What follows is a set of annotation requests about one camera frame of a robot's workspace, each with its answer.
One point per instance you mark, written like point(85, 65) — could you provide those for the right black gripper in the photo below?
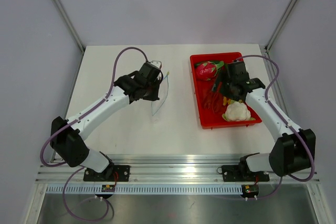
point(223, 76)

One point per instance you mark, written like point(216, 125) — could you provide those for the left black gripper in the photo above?
point(155, 96)

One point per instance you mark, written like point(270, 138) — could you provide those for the clear zip top bag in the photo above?
point(163, 93)

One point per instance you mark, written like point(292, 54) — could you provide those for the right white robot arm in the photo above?
point(293, 151)

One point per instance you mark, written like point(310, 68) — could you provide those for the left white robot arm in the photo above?
point(68, 136)

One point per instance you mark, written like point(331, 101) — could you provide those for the pink dragon fruit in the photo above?
point(207, 70)

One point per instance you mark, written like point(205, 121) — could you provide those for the yellow corn kernels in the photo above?
point(226, 100)

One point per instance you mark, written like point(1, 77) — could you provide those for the red crayfish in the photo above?
point(213, 101)

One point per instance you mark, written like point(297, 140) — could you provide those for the red plastic tray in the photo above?
point(208, 119)

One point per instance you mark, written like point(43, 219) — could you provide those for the white cauliflower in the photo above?
point(237, 112)

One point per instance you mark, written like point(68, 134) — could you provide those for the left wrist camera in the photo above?
point(156, 63)

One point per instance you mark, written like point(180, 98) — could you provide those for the right aluminium frame post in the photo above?
point(280, 25)

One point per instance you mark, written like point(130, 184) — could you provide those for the aluminium frame post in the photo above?
point(69, 25)
point(280, 25)

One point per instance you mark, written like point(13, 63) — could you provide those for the aluminium mounting rail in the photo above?
point(155, 169)

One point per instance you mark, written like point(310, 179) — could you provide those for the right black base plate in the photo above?
point(232, 173)

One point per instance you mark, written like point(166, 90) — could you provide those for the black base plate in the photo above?
point(232, 173)
point(120, 173)

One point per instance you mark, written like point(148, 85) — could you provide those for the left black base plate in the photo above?
point(120, 173)

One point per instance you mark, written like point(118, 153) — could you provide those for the left aluminium frame post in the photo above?
point(69, 25)

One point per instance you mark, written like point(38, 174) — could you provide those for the white slotted cable duct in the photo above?
point(146, 189)

